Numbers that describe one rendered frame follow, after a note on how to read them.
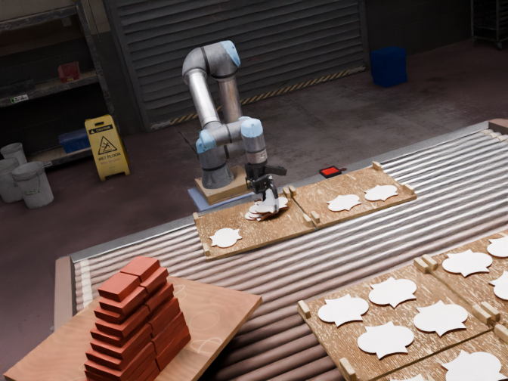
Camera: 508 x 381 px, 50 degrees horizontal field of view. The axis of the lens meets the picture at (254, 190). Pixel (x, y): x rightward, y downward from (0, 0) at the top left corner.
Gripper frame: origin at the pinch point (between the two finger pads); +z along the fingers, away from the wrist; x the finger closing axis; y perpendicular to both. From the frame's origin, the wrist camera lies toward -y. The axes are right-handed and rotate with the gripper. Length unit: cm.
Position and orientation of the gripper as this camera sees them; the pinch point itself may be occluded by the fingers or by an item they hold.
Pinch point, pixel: (271, 204)
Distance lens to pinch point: 212.4
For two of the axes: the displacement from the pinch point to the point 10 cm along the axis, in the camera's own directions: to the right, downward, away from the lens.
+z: 1.8, 8.9, 4.3
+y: -8.4, 3.6, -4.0
